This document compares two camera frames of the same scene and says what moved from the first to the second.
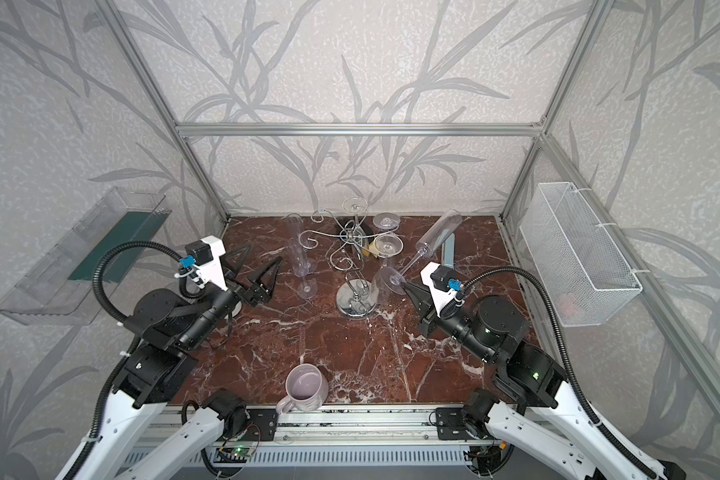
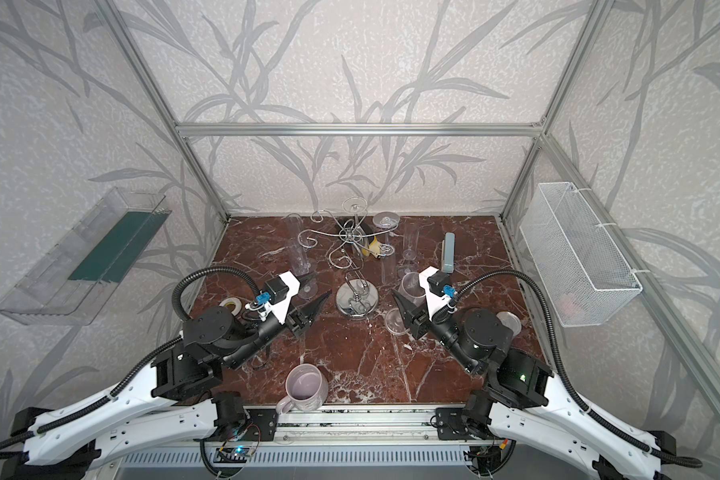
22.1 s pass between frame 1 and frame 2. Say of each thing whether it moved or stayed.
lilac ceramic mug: stayed
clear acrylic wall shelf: stayed
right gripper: moved
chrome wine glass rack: stayed
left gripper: moved
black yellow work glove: stayed
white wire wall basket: stayed
